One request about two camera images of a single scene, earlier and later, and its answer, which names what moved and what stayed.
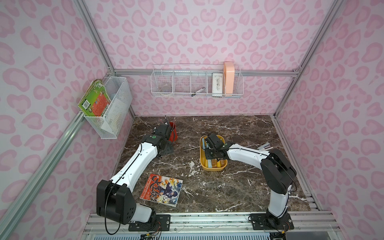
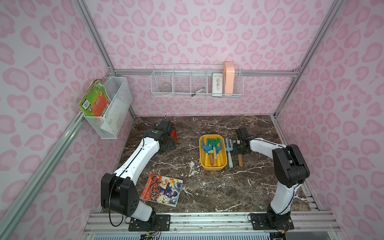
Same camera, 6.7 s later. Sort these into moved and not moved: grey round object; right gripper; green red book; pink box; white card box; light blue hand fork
Moved: right gripper; light blue hand fork
Not moved: green red book; grey round object; pink box; white card box
